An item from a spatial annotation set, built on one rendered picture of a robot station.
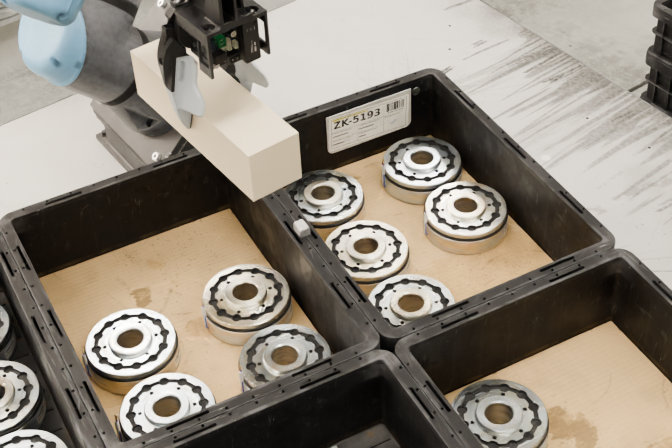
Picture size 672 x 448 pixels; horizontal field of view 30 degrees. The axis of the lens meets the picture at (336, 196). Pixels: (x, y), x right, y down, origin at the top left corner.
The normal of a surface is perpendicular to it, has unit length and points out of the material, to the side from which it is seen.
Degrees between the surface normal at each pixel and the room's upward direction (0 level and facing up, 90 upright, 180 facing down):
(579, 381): 0
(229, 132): 0
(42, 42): 51
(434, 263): 0
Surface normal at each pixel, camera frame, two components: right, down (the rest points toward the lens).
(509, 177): -0.88, 0.33
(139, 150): -0.59, -0.26
